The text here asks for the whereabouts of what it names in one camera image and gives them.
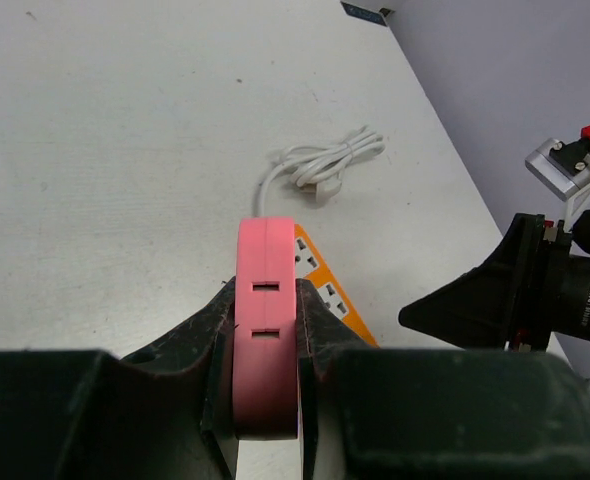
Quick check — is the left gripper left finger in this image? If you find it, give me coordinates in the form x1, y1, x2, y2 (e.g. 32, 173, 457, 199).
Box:
0, 282, 238, 479

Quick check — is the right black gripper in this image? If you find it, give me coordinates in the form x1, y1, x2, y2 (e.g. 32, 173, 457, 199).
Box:
398, 213, 572, 350

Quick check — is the orange power strip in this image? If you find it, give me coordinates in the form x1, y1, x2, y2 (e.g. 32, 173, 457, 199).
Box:
294, 224, 378, 347

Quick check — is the pink plug adapter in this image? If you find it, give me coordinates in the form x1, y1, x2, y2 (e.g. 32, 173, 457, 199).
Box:
232, 217, 298, 440

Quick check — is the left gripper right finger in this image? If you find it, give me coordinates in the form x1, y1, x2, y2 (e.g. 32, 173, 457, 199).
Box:
296, 280, 590, 479

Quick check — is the white cord of orange strip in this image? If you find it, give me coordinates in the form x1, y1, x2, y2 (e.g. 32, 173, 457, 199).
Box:
252, 124, 387, 219

